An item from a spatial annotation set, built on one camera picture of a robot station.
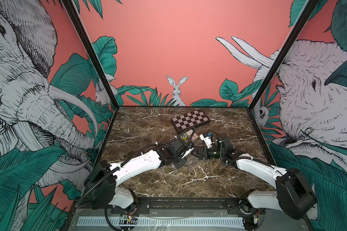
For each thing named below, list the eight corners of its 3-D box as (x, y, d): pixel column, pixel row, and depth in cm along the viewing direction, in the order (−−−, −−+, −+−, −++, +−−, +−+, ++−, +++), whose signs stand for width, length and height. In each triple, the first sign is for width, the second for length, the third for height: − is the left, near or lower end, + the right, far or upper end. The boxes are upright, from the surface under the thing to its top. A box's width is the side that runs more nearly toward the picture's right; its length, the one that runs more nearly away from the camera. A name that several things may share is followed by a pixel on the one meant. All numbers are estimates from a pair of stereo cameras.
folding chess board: (177, 134, 105) (177, 132, 103) (170, 121, 113) (169, 118, 111) (210, 122, 113) (211, 119, 111) (201, 110, 121) (201, 107, 119)
